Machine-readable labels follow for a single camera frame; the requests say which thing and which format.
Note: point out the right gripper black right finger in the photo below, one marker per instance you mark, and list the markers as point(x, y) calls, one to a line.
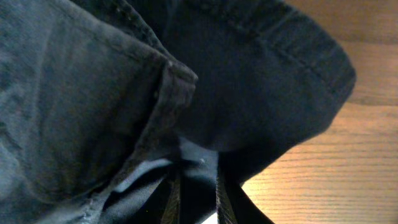
point(233, 206)

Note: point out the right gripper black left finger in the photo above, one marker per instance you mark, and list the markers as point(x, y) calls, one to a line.
point(171, 214)

